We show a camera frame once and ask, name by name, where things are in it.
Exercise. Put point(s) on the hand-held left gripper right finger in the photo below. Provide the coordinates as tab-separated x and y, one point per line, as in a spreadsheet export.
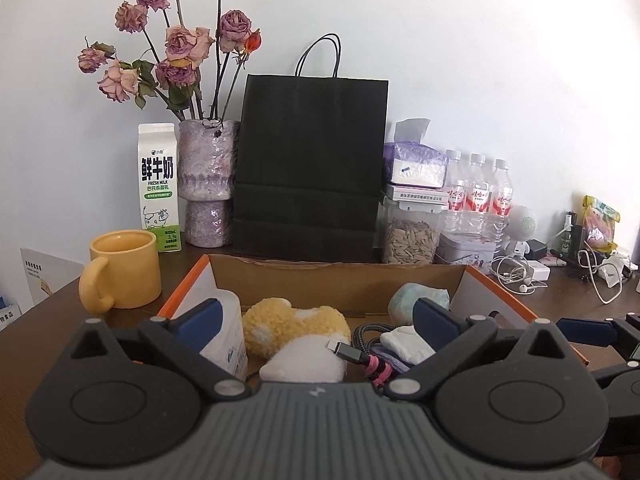
436	322

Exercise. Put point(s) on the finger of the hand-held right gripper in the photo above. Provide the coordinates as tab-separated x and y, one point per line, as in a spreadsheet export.
585	331
617	372

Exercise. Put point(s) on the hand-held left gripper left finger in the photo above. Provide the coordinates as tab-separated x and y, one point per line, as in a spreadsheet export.
200	324

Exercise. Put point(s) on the translucent plastic container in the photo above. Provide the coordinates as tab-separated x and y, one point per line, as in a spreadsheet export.
231	320

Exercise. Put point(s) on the iridescent plastic bag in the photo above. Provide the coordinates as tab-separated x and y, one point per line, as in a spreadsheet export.
415	297

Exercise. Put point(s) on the white cloth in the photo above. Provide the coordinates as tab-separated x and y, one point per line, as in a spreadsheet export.
405	340

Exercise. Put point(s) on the white and yellow plush toy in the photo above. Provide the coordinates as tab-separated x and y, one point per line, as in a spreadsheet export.
300	355

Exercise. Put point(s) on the red cardboard box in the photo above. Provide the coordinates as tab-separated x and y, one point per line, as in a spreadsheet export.
325	285

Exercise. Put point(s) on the grey tin box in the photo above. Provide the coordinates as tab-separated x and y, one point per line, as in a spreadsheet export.
462	252

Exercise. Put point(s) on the white charger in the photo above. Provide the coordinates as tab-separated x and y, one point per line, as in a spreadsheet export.
537	270

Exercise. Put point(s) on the pink patterned case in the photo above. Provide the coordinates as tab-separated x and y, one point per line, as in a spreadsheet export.
554	260

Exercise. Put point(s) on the yellow mug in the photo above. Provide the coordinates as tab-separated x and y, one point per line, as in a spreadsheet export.
130	275

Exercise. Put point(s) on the clear jar of seeds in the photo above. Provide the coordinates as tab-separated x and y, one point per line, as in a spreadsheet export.
407	240

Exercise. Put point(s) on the black upright device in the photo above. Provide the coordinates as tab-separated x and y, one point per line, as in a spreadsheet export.
577	242

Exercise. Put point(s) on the white earphones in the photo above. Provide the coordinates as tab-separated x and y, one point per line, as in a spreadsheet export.
515	275

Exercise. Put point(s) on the small green spray bottle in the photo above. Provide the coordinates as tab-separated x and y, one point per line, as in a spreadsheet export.
566	240

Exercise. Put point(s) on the black power adapter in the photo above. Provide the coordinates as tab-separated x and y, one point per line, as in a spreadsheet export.
539	249

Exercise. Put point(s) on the yellow snack bag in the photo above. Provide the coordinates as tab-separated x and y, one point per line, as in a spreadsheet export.
600	225

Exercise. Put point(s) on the white robot-shaped speaker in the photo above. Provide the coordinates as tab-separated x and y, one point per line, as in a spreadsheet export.
522	222

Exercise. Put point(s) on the flat white box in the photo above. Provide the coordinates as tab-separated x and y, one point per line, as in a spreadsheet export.
417	195

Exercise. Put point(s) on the purple vase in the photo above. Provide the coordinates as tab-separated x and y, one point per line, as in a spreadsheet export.
207	180

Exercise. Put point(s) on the white milk carton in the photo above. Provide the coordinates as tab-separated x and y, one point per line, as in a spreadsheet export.
159	185

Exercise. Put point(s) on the purple tissue pack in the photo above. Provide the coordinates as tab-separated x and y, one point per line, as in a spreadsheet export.
415	165

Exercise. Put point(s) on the white booklet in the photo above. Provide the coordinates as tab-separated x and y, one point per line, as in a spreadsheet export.
47	275

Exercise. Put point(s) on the black paper bag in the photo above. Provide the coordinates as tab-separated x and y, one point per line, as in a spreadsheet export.
310	170

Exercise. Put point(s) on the blue box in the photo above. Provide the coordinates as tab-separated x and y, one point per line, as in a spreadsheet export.
7	312

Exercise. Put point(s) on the dried pink roses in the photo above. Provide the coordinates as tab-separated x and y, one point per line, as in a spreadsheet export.
185	45

